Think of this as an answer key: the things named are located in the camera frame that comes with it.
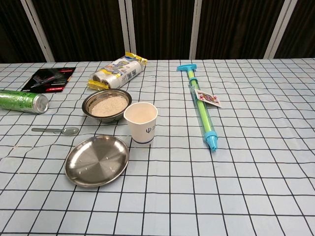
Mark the black red product booklet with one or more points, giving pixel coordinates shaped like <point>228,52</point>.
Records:
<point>49,78</point>

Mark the stainless steel plate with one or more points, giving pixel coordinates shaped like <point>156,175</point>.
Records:
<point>97,161</point>

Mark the white paper cup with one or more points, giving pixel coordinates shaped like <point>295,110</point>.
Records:
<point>142,130</point>

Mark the dark pleated curtain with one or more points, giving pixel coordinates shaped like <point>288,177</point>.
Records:
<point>162,29</point>

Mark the green blue water pump toy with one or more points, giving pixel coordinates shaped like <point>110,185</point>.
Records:
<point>210,138</point>

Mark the stainless steel bowl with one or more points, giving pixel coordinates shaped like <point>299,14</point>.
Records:
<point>108,119</point>

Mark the green drink can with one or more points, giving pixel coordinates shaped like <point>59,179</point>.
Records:
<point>19,99</point>

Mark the yellow white snack package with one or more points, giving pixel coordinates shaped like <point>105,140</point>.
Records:
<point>120,71</point>

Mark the checkered light blue tablecloth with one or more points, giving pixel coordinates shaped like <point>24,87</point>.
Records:
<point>221,184</point>

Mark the small metal spoon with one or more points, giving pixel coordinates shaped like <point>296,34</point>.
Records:
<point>69,131</point>

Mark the playing card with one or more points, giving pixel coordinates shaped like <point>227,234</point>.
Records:
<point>209,98</point>

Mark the white metal frame post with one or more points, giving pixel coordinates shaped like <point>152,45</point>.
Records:
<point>198,29</point>
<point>128,29</point>
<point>280,29</point>
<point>37,29</point>

